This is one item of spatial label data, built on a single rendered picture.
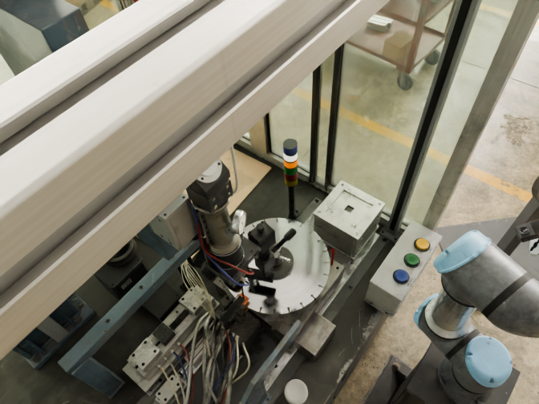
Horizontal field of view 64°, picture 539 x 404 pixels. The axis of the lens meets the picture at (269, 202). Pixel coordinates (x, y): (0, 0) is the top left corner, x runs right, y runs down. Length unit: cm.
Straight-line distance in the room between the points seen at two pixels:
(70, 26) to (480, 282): 88
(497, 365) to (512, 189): 180
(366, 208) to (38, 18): 110
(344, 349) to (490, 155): 197
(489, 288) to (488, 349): 42
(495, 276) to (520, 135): 245
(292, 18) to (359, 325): 135
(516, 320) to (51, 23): 97
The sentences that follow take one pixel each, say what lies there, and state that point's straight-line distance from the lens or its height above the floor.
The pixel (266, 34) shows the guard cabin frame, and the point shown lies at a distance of 16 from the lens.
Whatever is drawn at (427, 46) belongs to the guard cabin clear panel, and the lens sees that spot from 115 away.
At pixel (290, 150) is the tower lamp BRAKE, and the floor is 115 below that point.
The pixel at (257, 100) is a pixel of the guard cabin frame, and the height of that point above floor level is 201.
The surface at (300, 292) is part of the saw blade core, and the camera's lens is 129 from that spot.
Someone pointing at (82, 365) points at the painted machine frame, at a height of 102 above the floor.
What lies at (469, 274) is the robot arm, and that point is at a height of 137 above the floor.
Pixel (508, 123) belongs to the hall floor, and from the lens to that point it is 335.
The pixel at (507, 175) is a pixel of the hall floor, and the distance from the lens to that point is 302.
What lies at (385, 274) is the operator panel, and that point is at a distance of 140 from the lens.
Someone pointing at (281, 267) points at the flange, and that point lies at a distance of 131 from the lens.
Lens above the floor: 213
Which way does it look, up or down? 54 degrees down
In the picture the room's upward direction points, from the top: 6 degrees counter-clockwise
